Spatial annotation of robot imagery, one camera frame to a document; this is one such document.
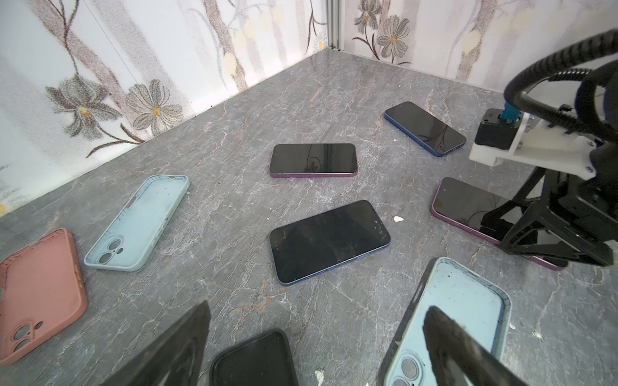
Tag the black phone case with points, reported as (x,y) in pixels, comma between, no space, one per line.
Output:
(265,359)

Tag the black phone blue edge far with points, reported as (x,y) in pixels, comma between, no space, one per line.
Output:
(435,136)

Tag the black phone blue edge middle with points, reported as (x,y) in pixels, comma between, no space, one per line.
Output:
(319,243)

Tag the light blue case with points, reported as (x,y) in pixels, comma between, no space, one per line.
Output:
(128,241)
(481,308)

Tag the pink phone case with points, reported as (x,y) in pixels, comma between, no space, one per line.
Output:
(42,292)

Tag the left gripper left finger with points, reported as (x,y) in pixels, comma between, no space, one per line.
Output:
(174,358)

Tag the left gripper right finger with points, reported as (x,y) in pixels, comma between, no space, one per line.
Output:
(457,359)

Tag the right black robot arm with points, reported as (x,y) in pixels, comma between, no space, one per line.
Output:
(596,98)

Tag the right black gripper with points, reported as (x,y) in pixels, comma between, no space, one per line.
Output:
(581,217)

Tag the black phone blue edge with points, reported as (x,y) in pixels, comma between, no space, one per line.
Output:
(319,243)
(435,136)

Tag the black phone purple edge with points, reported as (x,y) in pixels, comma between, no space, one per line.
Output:
(314,160)
(474,210)

